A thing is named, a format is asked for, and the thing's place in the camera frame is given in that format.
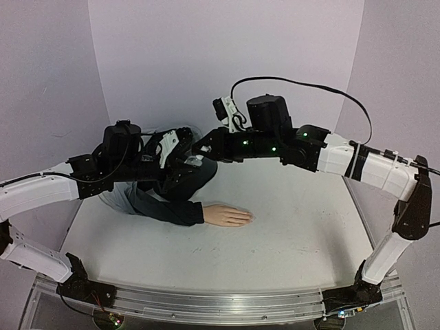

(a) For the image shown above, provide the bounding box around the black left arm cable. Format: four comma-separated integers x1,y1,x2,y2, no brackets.
0,133,142,188

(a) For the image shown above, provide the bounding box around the black right camera cable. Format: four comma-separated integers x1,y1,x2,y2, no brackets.
230,77,372,145

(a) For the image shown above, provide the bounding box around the aluminium front rail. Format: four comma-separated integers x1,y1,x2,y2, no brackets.
32,281,408,319

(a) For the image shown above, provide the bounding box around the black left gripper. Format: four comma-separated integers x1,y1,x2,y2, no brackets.
114,155,202,195

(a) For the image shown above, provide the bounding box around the clear nail polish bottle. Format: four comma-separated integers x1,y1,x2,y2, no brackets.
184,155,204,168

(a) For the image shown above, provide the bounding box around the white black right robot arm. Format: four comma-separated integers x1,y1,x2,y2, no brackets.
192,94,432,318

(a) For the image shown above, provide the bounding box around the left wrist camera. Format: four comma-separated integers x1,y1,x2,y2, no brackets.
159,130,179,169

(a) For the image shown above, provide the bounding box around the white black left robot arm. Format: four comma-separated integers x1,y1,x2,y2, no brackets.
1,120,196,307

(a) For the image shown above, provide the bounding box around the mannequin hand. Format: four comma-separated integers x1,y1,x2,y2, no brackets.
202,204,253,227

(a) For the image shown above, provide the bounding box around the dark jacket with grey lining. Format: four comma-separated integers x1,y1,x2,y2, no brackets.
99,158,223,227

